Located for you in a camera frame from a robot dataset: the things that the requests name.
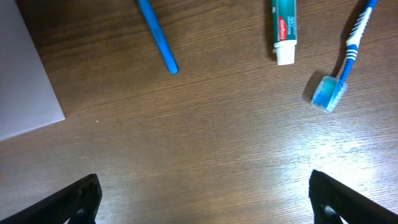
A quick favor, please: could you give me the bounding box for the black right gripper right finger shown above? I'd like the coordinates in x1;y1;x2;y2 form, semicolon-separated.
308;170;397;223

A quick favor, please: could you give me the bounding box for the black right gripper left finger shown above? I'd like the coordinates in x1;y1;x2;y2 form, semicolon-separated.
1;174;102;224

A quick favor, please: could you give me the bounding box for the blue white toothbrush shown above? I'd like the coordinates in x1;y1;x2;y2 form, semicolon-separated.
311;0;378;113

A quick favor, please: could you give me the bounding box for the blue disposable razor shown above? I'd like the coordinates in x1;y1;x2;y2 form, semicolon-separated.
138;0;179;74

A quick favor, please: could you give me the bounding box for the Colgate toothpaste tube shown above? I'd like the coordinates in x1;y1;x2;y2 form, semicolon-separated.
271;0;297;65

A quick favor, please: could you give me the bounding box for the pink cardboard box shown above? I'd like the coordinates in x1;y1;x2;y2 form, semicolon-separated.
1;0;65;141

